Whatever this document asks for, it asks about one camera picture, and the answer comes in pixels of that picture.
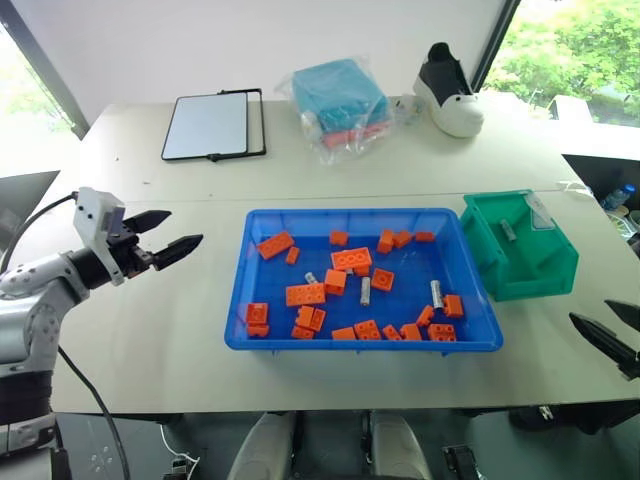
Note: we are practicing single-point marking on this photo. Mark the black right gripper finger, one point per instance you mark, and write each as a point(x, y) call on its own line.
point(626, 311)
point(607, 344)

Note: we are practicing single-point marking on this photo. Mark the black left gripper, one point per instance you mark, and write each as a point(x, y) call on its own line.
point(126, 252)

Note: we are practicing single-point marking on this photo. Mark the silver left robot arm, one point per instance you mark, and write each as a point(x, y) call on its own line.
point(44, 272)

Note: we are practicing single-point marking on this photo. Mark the green plastic bin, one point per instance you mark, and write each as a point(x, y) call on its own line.
point(530, 272)

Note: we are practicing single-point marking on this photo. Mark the clear water bottle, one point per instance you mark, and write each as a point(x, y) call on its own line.
point(617, 196)

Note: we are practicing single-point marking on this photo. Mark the black framed whiteboard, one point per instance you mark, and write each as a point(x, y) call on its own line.
point(206, 125)

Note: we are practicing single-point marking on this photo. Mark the clear plastic label card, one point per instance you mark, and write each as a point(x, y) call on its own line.
point(540, 215)

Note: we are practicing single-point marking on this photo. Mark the small orange building block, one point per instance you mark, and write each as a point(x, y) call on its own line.
point(302, 332)
point(385, 242)
point(391, 333)
point(425, 236)
point(425, 316)
point(293, 255)
point(339, 238)
point(403, 239)
point(304, 316)
point(319, 319)

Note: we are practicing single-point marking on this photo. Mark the grey battery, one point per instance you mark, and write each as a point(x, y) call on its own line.
point(508, 229)
point(365, 291)
point(311, 277)
point(436, 295)

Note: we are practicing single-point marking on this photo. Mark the blue plastic tray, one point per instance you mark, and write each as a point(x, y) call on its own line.
point(280, 320)

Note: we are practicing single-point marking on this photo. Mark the clear plastic bag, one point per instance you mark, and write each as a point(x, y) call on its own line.
point(332, 150)

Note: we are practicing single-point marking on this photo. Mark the pink folded cloth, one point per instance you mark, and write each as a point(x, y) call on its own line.
point(350, 137)

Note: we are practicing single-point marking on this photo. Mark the teal folded cloth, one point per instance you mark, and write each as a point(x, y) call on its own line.
point(340, 95)

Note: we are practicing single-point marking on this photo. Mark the grey rounded robot leg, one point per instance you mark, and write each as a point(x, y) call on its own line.
point(262, 447)
point(400, 447)

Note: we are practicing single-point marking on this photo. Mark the white and black shoe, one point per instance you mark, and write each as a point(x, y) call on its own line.
point(452, 107)

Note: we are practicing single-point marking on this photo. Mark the small clear plastic wrapper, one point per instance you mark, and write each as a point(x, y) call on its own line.
point(407, 109)

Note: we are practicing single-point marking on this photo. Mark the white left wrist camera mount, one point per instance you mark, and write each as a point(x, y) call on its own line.
point(91, 215)

